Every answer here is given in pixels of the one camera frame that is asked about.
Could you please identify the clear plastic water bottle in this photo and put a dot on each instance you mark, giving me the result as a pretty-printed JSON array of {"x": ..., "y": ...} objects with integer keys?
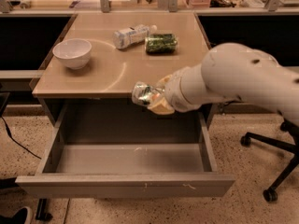
[{"x": 124, "y": 38}]

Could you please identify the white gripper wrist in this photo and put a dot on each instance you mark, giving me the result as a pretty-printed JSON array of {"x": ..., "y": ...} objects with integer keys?
[{"x": 172, "y": 90}]

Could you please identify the white ceramic bowl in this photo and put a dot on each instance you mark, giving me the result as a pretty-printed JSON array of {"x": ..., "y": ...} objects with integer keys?
[{"x": 73, "y": 53}]

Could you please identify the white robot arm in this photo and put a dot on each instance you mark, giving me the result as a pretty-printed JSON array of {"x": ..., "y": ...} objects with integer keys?
[{"x": 231, "y": 72}]

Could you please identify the crushed 7up can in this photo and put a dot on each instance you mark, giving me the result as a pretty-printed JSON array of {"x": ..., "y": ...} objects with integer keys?
[{"x": 144, "y": 94}]

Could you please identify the black stand foot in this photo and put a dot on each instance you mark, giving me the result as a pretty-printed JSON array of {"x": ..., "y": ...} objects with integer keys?
[{"x": 42, "y": 213}]

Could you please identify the tan counter cabinet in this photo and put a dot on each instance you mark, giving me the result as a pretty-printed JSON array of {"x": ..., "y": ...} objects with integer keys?
[{"x": 112, "y": 73}]

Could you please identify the green chip bag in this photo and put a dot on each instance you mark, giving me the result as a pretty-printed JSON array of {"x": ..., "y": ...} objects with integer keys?
[{"x": 160, "y": 43}]

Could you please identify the grey open top drawer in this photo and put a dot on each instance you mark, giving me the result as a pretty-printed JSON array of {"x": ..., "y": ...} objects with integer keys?
[{"x": 115, "y": 149}]

